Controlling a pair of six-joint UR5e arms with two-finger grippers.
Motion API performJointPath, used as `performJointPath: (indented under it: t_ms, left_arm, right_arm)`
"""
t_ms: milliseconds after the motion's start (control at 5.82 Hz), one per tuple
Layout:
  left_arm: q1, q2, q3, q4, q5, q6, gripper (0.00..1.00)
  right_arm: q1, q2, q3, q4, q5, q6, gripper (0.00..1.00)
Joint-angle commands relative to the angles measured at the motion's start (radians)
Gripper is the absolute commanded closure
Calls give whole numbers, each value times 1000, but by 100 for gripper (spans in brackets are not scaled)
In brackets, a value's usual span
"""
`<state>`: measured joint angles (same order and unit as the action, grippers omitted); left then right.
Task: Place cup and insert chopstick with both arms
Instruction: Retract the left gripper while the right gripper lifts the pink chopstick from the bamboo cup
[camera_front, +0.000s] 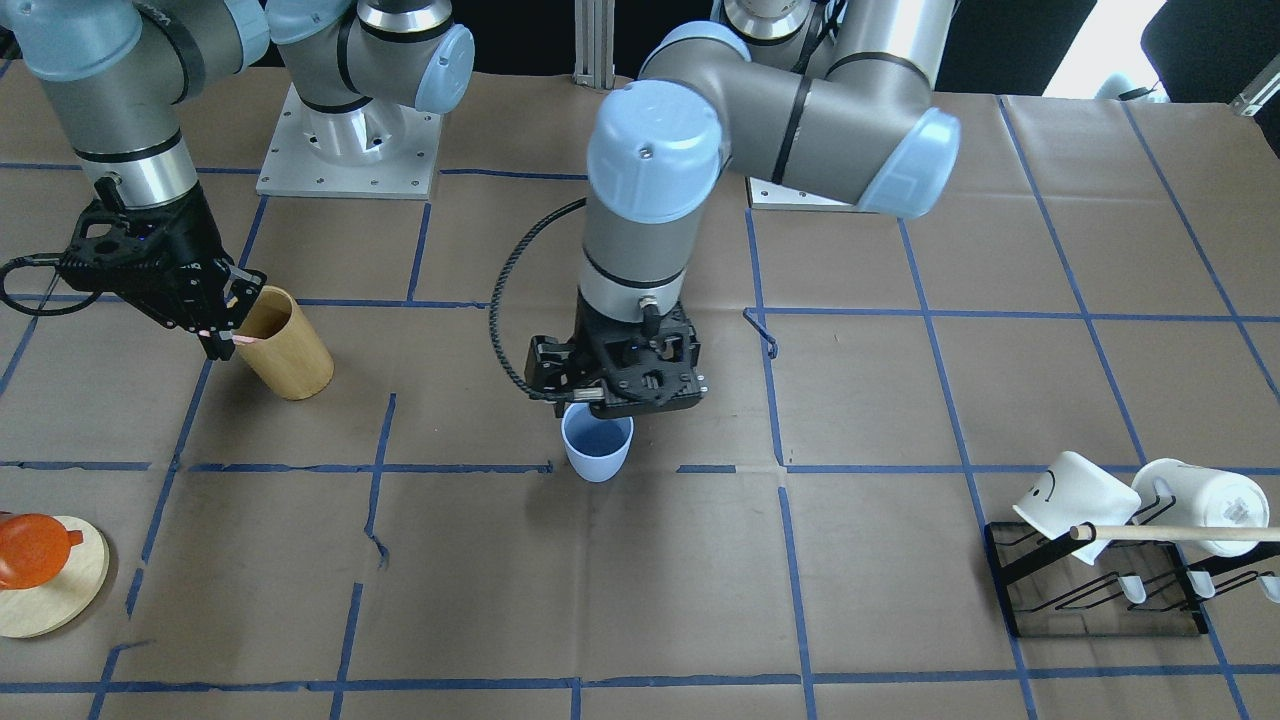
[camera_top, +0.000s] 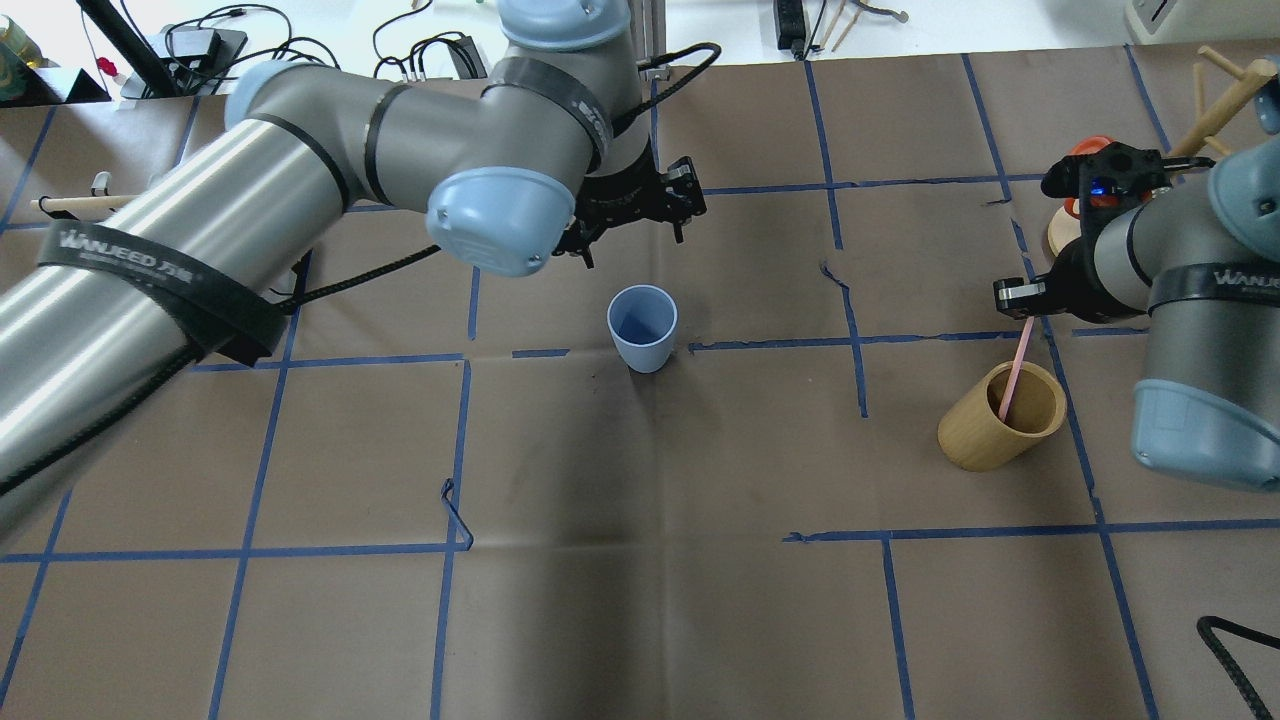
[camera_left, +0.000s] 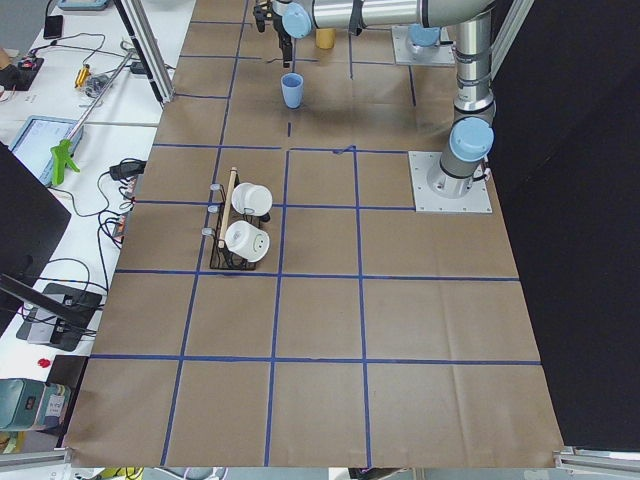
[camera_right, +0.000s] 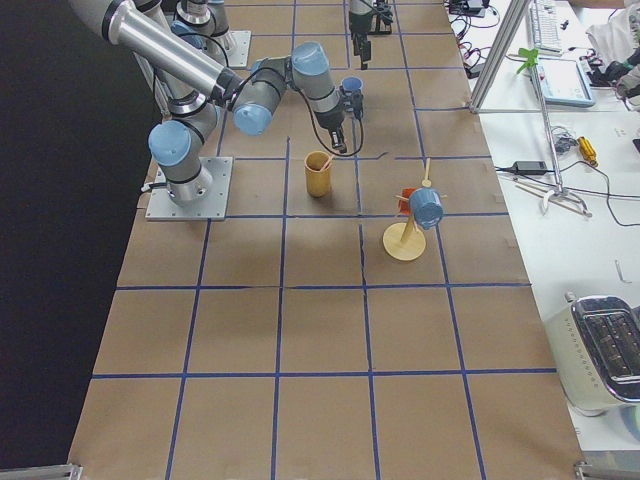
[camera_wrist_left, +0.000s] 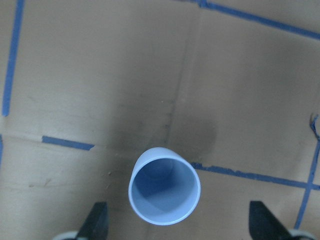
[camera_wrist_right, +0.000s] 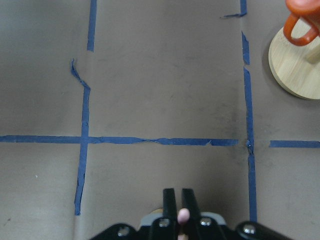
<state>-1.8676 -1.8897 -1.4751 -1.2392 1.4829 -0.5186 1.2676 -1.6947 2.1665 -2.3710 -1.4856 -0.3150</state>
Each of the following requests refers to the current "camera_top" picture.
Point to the aluminium frame post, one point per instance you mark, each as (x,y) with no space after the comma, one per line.
(648,28)

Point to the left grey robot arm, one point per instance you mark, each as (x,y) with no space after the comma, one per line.
(553,153)

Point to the bamboo chopstick holder cup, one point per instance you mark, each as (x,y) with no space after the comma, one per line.
(983,433)

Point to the light blue plastic cup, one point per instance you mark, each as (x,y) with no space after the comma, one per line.
(643,321)

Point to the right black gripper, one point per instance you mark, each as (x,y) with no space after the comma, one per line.
(1076,281)

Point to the orange cup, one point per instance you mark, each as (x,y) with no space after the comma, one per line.
(1100,174)

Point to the black power strip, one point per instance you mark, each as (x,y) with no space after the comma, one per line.
(791,28)

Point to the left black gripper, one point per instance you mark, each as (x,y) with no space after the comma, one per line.
(612,203)

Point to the wooden mug tree stand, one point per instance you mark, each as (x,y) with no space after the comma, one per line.
(1207,99)

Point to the black wire mug rack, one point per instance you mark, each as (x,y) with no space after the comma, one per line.
(98,203)

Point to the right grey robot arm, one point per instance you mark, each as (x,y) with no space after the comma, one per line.
(1193,244)

